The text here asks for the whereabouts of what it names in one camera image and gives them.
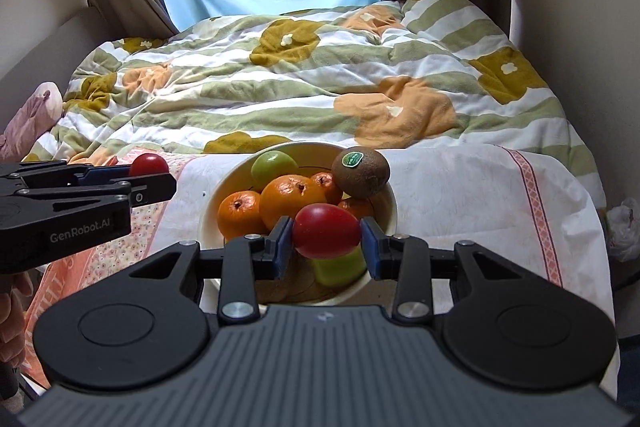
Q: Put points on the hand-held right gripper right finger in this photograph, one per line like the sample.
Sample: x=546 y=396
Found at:
x=370 y=247

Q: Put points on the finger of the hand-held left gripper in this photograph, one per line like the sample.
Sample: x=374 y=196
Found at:
x=100 y=175
x=150 y=189

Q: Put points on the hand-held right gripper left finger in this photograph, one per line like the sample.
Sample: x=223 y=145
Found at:
x=282 y=247

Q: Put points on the small red tomato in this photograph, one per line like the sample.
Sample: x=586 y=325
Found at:
x=150 y=163

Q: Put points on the small mandarin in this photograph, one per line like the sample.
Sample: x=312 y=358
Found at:
x=327 y=187
x=357 y=208

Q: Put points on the large orange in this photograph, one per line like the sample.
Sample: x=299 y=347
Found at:
x=290 y=202

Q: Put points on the large red tomato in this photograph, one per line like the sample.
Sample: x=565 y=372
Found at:
x=325 y=229

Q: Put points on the cream yellow bowl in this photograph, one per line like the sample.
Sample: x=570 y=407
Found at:
x=227 y=182

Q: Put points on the person's left hand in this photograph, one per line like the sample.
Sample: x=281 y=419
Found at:
x=10 y=322

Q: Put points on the green fruit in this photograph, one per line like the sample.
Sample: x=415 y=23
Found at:
x=340 y=269

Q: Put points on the medium orange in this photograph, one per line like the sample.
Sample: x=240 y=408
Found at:
x=240 y=214

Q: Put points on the brown kiwi with sticker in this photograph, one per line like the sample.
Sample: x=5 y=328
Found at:
x=365 y=177

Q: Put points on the green apple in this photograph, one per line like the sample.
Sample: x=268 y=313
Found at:
x=272 y=167

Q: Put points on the pink plush toy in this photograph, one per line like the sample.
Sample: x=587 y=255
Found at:
x=30 y=122

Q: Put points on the white pink patterned bed sheet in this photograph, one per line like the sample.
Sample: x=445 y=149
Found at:
x=450 y=207

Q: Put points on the beige padded bed board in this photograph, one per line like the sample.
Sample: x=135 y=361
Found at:
x=50 y=47

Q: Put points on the floral striped duvet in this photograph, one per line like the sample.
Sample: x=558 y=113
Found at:
x=300 y=82

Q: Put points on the white plastic bag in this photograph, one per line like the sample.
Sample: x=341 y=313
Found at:
x=622 y=227

